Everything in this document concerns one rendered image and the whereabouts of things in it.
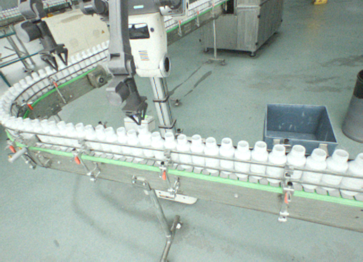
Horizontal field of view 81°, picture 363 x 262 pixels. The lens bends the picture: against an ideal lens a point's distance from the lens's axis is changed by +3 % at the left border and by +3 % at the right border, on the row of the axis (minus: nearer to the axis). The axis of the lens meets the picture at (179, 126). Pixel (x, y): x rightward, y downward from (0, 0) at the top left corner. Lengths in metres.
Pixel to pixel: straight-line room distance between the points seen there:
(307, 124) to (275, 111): 0.21
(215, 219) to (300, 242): 0.62
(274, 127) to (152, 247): 1.29
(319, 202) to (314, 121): 0.67
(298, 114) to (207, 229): 1.11
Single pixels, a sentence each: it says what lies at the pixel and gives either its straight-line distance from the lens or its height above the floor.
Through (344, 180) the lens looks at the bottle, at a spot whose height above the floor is 1.06.
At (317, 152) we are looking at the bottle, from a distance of 0.85.
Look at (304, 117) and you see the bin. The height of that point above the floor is 0.86.
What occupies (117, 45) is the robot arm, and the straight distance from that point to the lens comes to 0.76.
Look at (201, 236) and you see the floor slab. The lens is 1.89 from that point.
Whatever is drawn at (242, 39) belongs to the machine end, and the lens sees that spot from 4.49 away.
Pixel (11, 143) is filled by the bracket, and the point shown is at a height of 1.09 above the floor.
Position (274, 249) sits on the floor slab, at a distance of 1.89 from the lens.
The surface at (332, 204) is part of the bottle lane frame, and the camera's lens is 0.96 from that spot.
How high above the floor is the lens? 1.73
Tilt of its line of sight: 38 degrees down
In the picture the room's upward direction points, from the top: 11 degrees counter-clockwise
